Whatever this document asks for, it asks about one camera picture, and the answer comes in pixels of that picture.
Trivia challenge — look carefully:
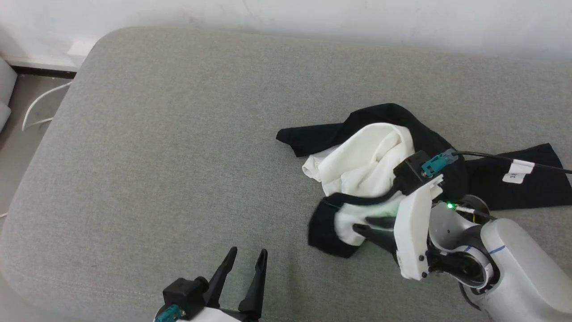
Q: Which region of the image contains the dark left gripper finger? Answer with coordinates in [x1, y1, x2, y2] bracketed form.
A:
[238, 249, 269, 320]
[203, 246, 238, 309]

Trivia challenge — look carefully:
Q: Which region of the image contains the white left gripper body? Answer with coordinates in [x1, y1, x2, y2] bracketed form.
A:
[192, 305, 262, 322]

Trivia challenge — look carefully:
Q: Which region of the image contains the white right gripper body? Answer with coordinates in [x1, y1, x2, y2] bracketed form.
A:
[393, 175, 444, 281]

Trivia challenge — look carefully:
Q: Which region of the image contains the black and white shirt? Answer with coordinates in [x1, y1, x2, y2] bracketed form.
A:
[276, 103, 572, 259]

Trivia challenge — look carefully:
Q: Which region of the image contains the grey-green fabric sofa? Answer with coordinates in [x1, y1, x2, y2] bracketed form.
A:
[0, 26, 572, 322]

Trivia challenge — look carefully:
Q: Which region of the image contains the dark baseboard strip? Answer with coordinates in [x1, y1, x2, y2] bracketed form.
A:
[9, 64, 79, 80]

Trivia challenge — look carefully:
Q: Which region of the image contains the white appliance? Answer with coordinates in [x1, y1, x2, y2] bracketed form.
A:
[0, 58, 17, 133]

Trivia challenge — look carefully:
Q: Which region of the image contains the black right cable teal plug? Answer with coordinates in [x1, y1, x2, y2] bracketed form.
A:
[421, 151, 572, 177]

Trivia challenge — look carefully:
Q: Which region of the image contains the white right cable tag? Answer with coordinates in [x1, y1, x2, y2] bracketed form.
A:
[503, 160, 535, 184]

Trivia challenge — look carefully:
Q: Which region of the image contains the white floor cable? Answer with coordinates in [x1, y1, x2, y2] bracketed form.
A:
[21, 80, 73, 131]

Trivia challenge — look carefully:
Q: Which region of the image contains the white wall box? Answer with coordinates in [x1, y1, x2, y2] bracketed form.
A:
[67, 39, 97, 57]

